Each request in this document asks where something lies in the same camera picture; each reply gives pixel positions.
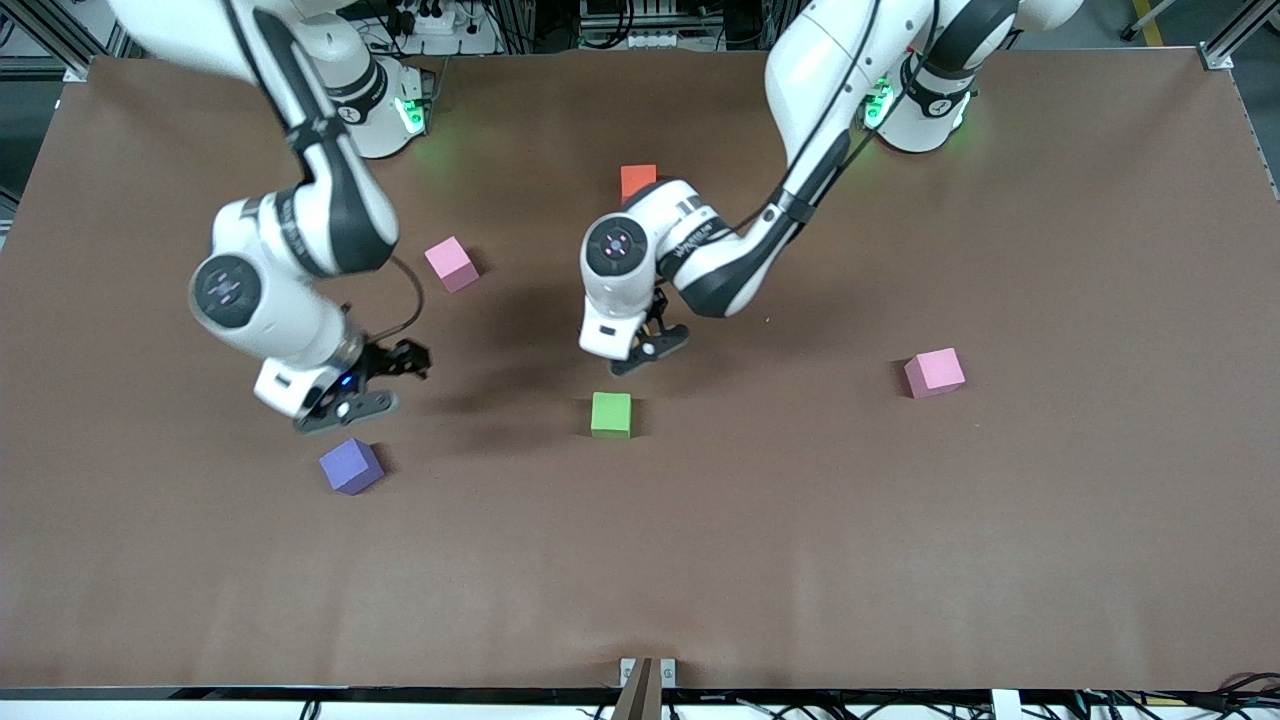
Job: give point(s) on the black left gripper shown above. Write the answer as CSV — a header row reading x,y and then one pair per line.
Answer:
x,y
659,302

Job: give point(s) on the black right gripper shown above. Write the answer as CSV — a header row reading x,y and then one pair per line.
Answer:
x,y
385,361

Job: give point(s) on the purple foam block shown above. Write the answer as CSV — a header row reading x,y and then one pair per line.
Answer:
x,y
350,465

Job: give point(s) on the orange foam block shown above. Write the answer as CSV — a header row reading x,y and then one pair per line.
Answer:
x,y
637,182

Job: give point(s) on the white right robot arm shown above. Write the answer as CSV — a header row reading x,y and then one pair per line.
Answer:
x,y
260,300

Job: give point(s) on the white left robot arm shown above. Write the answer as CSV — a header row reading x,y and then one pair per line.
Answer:
x,y
640,250

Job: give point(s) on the light pink foam block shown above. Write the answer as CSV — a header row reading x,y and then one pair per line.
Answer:
x,y
452,264
935,372

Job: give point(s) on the green foam block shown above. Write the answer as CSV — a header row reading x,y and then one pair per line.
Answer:
x,y
611,412

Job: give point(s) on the white power strip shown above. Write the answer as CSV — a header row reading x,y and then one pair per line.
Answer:
x,y
435,20
660,40

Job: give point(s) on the brown table cover mat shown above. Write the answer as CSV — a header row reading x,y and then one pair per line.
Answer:
x,y
900,550

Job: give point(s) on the grey metal bracket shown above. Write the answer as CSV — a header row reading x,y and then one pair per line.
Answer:
x,y
627,671
667,672

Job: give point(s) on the aluminium frame profile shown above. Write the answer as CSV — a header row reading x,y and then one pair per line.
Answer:
x,y
1225,45
45,68

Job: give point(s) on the white table bracket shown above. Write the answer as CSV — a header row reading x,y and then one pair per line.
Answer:
x,y
1007,705

